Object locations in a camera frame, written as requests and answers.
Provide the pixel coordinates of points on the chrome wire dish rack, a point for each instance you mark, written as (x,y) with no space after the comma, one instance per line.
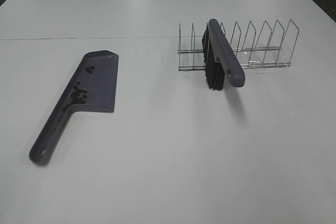
(267,46)

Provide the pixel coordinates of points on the pile of coffee beans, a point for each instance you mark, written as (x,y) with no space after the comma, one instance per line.
(75,92)

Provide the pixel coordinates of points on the purple plastic dustpan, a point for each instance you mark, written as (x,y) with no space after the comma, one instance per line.
(101,98)

